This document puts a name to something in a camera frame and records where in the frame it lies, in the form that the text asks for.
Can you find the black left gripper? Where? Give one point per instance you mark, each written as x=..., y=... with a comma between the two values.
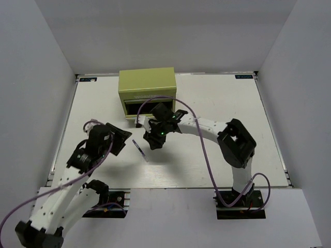
x=120, y=137

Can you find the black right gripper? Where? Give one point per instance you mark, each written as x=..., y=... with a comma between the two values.
x=155, y=141

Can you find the purple gel pen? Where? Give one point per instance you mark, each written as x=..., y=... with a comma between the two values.
x=140, y=151

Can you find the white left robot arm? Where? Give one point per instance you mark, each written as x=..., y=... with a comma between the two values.
x=75, y=194

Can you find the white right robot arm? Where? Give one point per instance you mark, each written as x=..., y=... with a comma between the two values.
x=236, y=143

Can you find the green metal drawer cabinet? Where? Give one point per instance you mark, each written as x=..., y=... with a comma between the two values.
x=146, y=83

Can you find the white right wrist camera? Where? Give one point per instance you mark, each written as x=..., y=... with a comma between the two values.
x=143, y=122

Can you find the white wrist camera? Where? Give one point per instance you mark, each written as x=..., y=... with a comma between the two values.
x=143, y=122
x=89, y=125

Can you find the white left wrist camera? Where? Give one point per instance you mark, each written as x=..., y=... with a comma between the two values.
x=89, y=125

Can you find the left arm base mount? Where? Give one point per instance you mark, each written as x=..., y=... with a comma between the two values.
x=111, y=204

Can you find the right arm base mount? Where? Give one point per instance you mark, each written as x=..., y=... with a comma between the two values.
x=244, y=209

